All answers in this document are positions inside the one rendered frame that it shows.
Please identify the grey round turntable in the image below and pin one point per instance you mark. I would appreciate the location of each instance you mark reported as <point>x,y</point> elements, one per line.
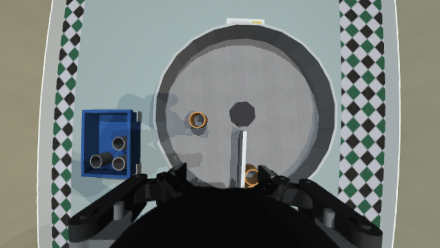
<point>250,80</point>

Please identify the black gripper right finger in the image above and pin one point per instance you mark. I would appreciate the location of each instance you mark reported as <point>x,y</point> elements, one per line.
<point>344,225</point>

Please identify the grey metal sleeve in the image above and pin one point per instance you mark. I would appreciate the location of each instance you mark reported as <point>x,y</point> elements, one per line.
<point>120,144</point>
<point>120,163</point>
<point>100,160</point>

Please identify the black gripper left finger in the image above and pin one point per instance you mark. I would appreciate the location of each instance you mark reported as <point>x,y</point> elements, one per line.
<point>99,224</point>

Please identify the blue crate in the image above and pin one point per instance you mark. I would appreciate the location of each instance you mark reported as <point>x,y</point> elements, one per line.
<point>97,133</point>

